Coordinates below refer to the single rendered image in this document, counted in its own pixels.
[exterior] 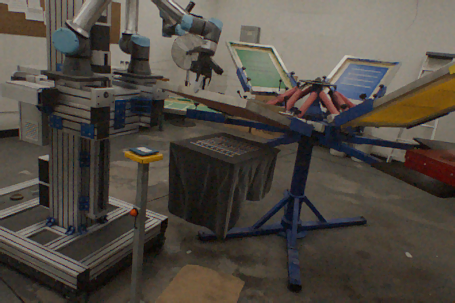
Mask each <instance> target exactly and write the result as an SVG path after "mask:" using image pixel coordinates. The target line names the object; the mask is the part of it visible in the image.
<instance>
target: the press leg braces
mask: <svg viewBox="0 0 455 303"><path fill-rule="evenodd" d="M289 201H290V196H289V195H287V196H285V197H284V198H283V199H282V200H281V201H280V202H278V203H277V204H276V205H275V206H274V207H273V208H272V209H271V210H270V211H269V212H268V213H266V214H265V215H264V216H263V217H261V218H260V219H259V220H258V221H257V222H256V223H255V224H253V225H252V226H248V227H249V229H250V230H251V231H254V230H262V229H263V228H262V227H261V226H262V225H264V224H265V223H266V222H267V221H268V220H269V219H270V218H271V217H272V216H273V215H274V214H275V213H277V212H278V211H279V210H280V209H281V208H282V207H284V206H285V205H286V204H287V203H288V202H289ZM304 202H305V204H306V205H307V206H308V207H309V209H310V210H311V211H312V212H313V213H314V214H315V215H316V216H317V217H318V218H319V220H317V221H318V222H319V223H320V224H324V223H330V222H329V221H328V220H326V219H325V218H324V217H323V216H322V214H321V213H320V212H319V211H318V209H316V208H315V207H314V205H313V204H312V203H311V202H310V201H309V200H308V199H307V197H306V196H305V199H304ZM286 207H287V205H286ZM298 213H299V198H295V199H294V206H293V216H292V230H291V238H290V241H288V248H290V249H294V250H297V243H296V238H297V223H298Z"/></svg>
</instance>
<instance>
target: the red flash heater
mask: <svg viewBox="0 0 455 303"><path fill-rule="evenodd" d="M405 159H406V161H405V163H404V166H406V167H408V168H411V169H413V170H414V171H416V172H419V173H421V174H423V175H426V176H428V177H431V178H433V179H436V180H438V181H441V182H443V183H445V184H448V185H451V186H453V187H455V149H407V150H406V155H405Z"/></svg>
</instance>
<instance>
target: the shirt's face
mask: <svg viewBox="0 0 455 303"><path fill-rule="evenodd" d="M216 137H226V138H229V139H233V140H235V141H239V142H242V143H246V144H249V145H253V146H255V147H259V148H262V149H258V150H255V151H250V152H248V153H245V154H240V155H237V156H233V157H231V156H227V155H225V154H221V153H219V152H216V151H213V150H211V149H207V148H205V147H201V146H199V145H194V144H192V143H190V142H195V141H202V140H205V139H212V138H216ZM172 143H176V144H178V145H181V146H184V147H187V148H190V149H193V150H195V151H198V152H202V153H204V154H207V155H210V156H213V157H215V158H219V159H221V160H225V161H226V162H230V163H236V162H239V161H242V160H246V159H249V158H253V157H255V156H260V155H262V154H267V153H270V152H274V151H276V150H279V149H278V148H275V147H272V146H268V145H264V144H261V143H257V142H254V141H250V140H248V139H243V138H241V137H237V136H234V135H230V134H227V133H216V134H212V135H205V136H200V137H192V138H188V139H181V140H177V141H172Z"/></svg>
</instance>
